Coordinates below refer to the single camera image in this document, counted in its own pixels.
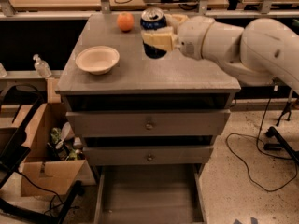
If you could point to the black stand base right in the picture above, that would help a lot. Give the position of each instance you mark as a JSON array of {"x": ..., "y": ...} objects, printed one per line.
[{"x": 282, "y": 143}]

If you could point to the cardboard box with clutter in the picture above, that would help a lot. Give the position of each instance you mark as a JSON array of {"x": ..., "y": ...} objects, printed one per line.
[{"x": 52, "y": 163}]

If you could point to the clear sanitizer bottle left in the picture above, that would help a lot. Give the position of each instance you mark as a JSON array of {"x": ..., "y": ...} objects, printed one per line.
[{"x": 41, "y": 66}]

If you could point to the white paper bowl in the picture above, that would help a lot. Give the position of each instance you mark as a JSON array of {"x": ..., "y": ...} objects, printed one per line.
[{"x": 97, "y": 60}]

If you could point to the grey drawer cabinet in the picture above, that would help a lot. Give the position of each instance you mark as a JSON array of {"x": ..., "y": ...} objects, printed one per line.
[{"x": 140, "y": 84}]

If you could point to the blue pepsi can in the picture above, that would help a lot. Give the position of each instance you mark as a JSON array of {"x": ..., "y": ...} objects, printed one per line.
[{"x": 152, "y": 18}]

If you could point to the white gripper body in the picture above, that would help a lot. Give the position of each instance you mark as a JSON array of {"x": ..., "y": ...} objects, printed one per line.
[{"x": 191, "y": 36}]

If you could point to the grey top drawer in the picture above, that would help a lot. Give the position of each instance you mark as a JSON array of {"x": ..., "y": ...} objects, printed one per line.
[{"x": 131, "y": 124}]

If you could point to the grey open bottom drawer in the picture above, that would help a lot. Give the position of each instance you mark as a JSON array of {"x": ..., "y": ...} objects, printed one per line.
[{"x": 150, "y": 194}]

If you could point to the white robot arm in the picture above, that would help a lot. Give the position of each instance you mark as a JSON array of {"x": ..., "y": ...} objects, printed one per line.
[{"x": 254, "y": 55}]

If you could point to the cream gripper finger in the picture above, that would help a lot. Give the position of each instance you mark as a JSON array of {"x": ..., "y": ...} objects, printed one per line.
[
  {"x": 175, "y": 20},
  {"x": 164, "y": 38}
]

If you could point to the black stand left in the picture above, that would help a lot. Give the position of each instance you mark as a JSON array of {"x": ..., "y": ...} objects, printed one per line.
[{"x": 13, "y": 153}]

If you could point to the grey middle drawer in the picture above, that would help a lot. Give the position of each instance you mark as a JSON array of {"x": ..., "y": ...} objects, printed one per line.
[{"x": 147, "y": 155}]

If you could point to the orange fruit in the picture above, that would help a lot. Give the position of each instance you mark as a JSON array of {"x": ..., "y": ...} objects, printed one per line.
[{"x": 125, "y": 21}]

